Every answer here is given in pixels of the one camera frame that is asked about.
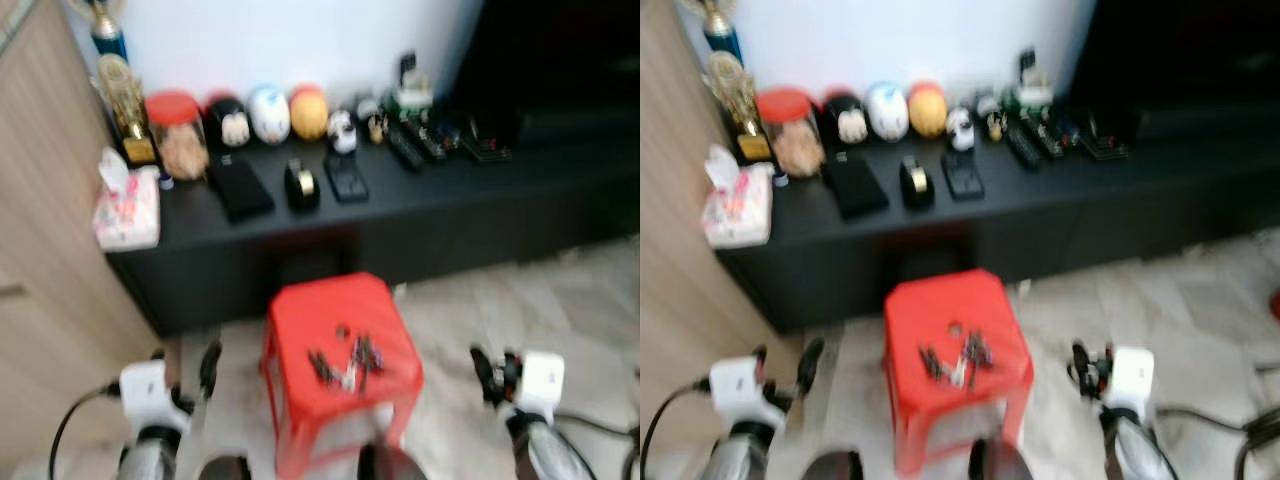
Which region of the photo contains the black remote control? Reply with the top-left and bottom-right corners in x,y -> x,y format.
1084,114 -> 1132,162
1002,121 -> 1044,170
384,124 -> 427,173
1021,111 -> 1067,162
462,118 -> 513,164
404,116 -> 449,164

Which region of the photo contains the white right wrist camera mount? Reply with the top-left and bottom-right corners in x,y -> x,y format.
1109,345 -> 1157,414
519,349 -> 567,417

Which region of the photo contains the light wooden cabinet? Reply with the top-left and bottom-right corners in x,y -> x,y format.
0,0 -> 162,463
640,0 -> 782,463

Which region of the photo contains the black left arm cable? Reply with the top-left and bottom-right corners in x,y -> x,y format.
47,382 -> 124,480
640,377 -> 714,480

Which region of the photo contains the orange round figurine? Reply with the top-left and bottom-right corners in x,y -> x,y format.
906,81 -> 949,142
289,84 -> 330,144

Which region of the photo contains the robot leg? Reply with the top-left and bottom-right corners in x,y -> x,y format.
799,449 -> 864,480
357,442 -> 404,480
199,454 -> 254,480

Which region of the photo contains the robot right leg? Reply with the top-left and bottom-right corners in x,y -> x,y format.
357,442 -> 404,480

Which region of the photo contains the black round figurine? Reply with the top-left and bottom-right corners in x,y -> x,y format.
821,91 -> 870,149
204,94 -> 252,152

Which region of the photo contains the robot left leg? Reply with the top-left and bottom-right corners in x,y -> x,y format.
799,449 -> 864,480
199,454 -> 254,480

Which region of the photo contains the white pink tissue pack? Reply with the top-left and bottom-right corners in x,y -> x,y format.
699,144 -> 777,250
91,147 -> 162,252

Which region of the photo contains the glass jar red lid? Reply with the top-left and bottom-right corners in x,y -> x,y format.
754,86 -> 827,180
144,89 -> 210,184

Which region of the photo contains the blue gold trophy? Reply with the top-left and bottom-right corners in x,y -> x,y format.
689,0 -> 747,62
84,0 -> 130,62

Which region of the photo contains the red plastic stool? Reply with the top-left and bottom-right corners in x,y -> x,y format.
881,267 -> 1037,477
261,271 -> 426,480

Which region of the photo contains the small white figurine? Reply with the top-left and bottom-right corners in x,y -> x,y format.
327,107 -> 360,157
944,104 -> 977,154

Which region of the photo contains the black television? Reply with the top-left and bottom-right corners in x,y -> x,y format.
449,0 -> 641,123
1069,0 -> 1280,118

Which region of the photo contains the green white bottle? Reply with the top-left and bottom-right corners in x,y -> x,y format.
389,49 -> 437,112
1009,46 -> 1054,109

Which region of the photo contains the black phone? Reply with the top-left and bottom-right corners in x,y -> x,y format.
939,149 -> 987,202
324,151 -> 372,205

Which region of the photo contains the metal key bunch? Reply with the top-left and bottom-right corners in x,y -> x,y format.
917,344 -> 954,384
954,329 -> 997,390
306,349 -> 344,387
343,334 -> 387,394

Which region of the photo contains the black tape dispenser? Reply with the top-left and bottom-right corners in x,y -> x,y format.
283,157 -> 322,212
897,154 -> 937,210

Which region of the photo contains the black TV cabinet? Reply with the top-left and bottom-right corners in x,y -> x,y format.
104,98 -> 641,337
714,94 -> 1280,337

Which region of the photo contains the white round figurine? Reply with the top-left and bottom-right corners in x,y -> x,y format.
864,81 -> 910,144
246,84 -> 292,147

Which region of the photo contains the black wallet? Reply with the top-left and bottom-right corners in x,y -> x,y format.
821,151 -> 892,222
206,154 -> 277,224

